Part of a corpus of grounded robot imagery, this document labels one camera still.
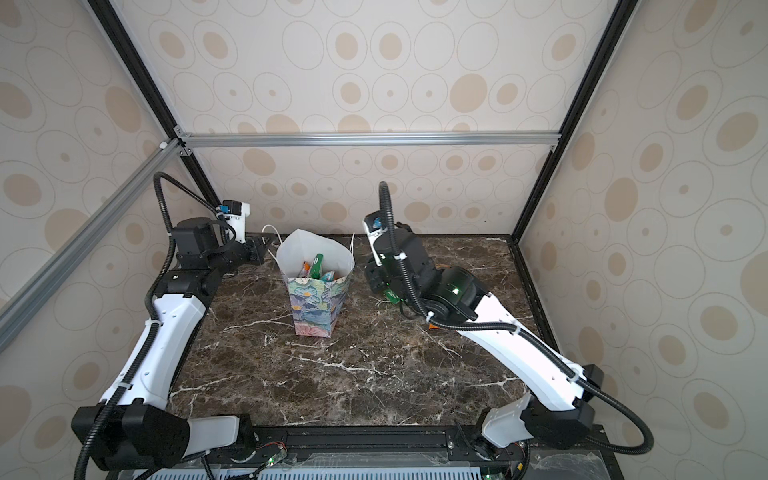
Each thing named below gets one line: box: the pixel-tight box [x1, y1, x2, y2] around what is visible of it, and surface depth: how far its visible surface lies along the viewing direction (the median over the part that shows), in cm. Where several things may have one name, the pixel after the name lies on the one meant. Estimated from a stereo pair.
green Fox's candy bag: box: [310, 253, 324, 279], surface depth 92 cm
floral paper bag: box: [276, 228, 355, 337], surface depth 85 cm
